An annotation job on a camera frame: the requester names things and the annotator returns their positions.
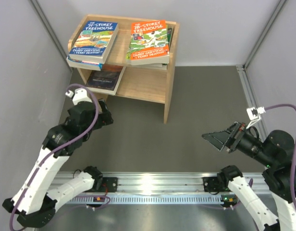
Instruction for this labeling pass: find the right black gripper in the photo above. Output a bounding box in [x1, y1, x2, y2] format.
[201, 119, 274, 166]

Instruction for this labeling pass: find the dark tale of cities book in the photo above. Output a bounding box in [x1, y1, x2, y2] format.
[86, 64, 126, 95]

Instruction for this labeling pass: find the light blue comic book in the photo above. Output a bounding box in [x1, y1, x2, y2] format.
[66, 56, 103, 71]

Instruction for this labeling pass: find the green coin cover book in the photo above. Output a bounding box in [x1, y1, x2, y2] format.
[136, 64, 168, 70]

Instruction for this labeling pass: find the blue 91-storey treehouse book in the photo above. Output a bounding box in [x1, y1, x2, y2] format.
[69, 20, 119, 64]

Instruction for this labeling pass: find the orange 78-storey treehouse book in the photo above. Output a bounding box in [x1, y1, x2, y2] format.
[126, 20, 170, 65]

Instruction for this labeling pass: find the green 65-storey treehouse book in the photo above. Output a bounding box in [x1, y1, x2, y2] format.
[167, 25, 173, 48]

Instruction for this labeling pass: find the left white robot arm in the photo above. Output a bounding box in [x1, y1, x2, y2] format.
[2, 99, 113, 229]

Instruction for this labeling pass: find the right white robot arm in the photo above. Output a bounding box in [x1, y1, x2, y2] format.
[202, 122, 296, 231]

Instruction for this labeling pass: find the wooden two-tier shelf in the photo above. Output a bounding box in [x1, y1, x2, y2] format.
[68, 14, 180, 124]

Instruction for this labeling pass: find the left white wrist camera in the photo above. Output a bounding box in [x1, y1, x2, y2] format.
[65, 88, 92, 105]

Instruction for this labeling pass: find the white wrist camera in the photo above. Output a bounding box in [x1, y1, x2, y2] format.
[246, 107, 266, 129]
[65, 88, 92, 105]

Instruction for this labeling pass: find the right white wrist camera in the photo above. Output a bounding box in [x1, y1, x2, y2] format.
[246, 107, 266, 129]

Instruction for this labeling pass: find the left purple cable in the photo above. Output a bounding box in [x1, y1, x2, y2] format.
[9, 83, 111, 231]

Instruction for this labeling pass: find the purple cable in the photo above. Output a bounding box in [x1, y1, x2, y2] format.
[9, 83, 111, 231]
[234, 103, 296, 217]

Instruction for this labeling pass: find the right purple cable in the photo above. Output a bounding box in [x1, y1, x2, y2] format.
[234, 103, 296, 217]

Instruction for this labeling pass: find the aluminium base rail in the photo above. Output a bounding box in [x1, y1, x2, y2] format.
[49, 171, 273, 205]

